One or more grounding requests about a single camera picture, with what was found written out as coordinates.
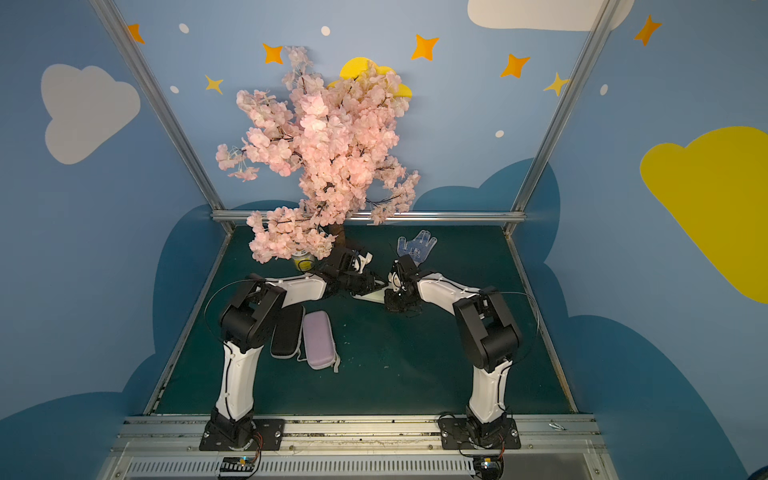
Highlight black zippered umbrella case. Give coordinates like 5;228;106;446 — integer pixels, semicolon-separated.
270;304;305;360

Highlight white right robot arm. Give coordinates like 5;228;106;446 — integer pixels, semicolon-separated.
384;255;523;451

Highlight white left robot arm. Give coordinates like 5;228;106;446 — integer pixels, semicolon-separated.
199;247;385;451

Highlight blue dotted work glove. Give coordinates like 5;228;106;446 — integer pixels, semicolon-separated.
396;230;438;266

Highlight pink cherry blossom tree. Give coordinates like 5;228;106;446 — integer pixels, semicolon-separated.
215;47;420;263

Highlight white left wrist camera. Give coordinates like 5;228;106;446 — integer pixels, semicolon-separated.
352;252;373;273

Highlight aluminium frame post left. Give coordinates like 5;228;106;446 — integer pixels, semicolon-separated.
90;0;224;213

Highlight aluminium frame post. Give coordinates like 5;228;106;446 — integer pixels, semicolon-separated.
90;0;224;213
504;0;624;239

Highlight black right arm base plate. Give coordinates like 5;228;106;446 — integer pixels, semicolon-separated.
436;414;521;451

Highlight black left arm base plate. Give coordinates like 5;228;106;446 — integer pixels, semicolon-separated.
198;417;286;452

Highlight aluminium front rail base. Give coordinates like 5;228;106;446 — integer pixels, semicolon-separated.
98;414;618;479

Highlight aluminium frame post right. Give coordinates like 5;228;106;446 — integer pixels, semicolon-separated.
504;0;624;239

